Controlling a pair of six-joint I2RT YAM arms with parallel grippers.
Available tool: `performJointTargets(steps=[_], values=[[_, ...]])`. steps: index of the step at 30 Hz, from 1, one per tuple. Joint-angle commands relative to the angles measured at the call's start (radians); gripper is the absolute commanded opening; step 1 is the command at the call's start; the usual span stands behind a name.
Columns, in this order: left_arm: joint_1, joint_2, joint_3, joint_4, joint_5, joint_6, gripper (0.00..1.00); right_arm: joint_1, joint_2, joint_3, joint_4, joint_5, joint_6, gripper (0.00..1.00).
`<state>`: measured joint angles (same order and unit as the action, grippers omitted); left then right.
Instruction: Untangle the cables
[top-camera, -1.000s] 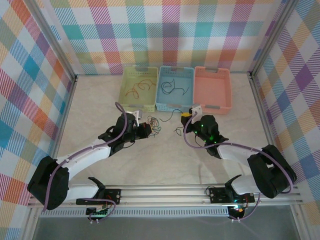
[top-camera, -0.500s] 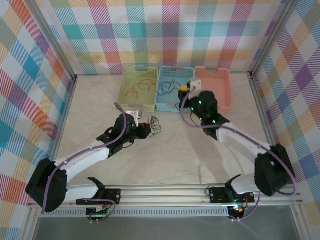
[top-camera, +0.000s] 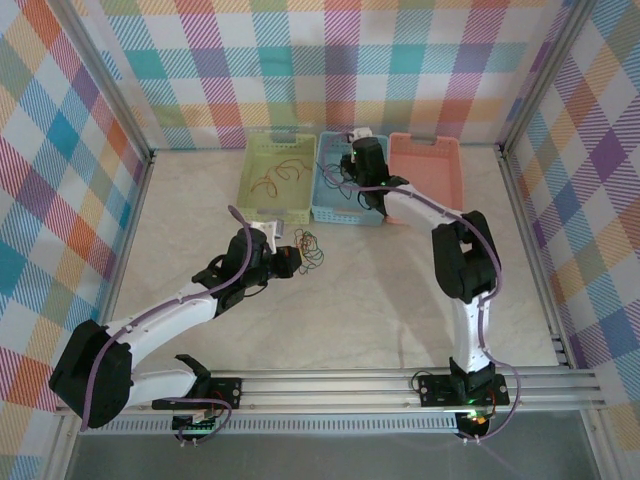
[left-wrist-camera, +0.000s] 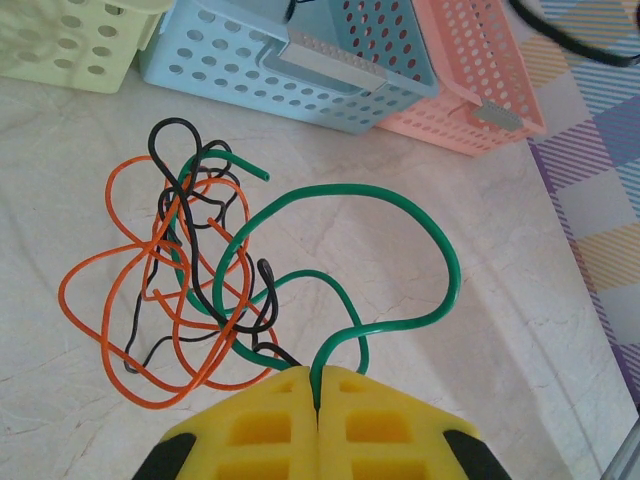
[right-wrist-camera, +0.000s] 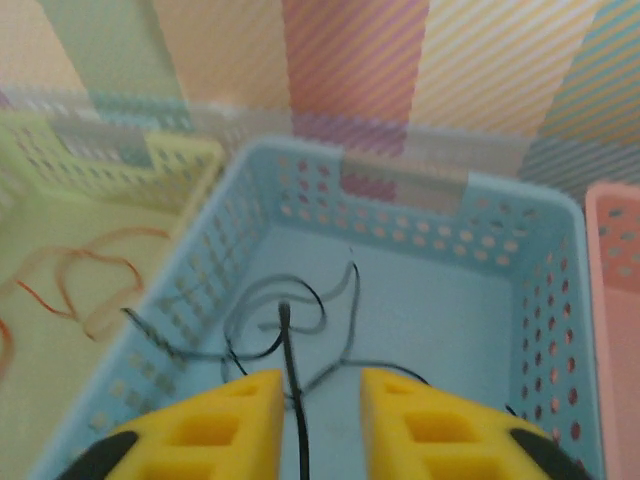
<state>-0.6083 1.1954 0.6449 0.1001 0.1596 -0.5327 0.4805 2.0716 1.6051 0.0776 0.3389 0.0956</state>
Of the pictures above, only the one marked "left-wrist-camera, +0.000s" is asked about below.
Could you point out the green plastic basket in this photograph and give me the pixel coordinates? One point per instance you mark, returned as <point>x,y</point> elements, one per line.
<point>45,70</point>

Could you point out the blue plastic basket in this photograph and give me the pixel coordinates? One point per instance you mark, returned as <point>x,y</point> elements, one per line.
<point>225,85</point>

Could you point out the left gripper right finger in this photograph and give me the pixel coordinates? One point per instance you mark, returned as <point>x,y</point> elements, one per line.
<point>380,430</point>

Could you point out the pink plastic basket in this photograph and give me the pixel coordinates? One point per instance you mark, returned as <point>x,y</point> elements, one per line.
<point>490,65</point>

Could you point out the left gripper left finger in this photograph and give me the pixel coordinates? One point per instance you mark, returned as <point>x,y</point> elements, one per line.
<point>260,430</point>

